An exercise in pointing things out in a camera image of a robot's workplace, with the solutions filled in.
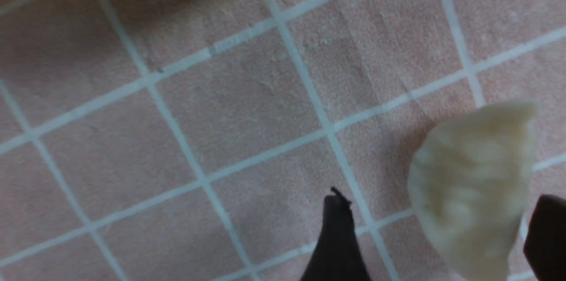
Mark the pink checkered tablecloth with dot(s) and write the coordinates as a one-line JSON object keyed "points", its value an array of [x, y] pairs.
{"points": [[195, 140]]}

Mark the white dumpling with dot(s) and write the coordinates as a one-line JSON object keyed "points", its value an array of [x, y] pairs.
{"points": [[468, 184]]}

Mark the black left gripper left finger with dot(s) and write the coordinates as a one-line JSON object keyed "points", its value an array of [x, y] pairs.
{"points": [[337, 255]]}

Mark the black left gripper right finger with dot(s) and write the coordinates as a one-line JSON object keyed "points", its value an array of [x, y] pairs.
{"points": [[545, 243]]}

